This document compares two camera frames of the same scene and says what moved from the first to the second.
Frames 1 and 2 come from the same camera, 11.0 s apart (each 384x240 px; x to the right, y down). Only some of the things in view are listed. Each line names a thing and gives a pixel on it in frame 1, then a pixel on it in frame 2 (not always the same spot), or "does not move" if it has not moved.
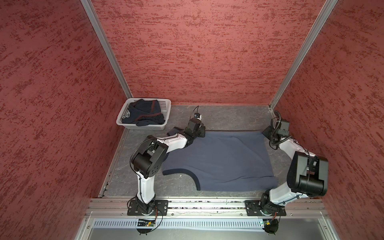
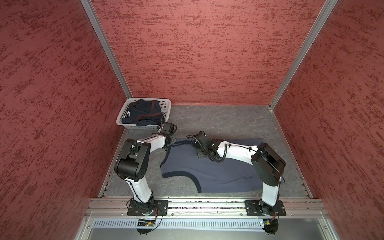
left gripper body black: [200, 133] → [172, 140]
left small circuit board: [146, 223] does not move
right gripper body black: [269, 132] → [201, 152]
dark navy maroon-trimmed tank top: [143, 112] does not move
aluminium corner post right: [326, 11] does not move
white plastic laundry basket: [165, 104] does not move
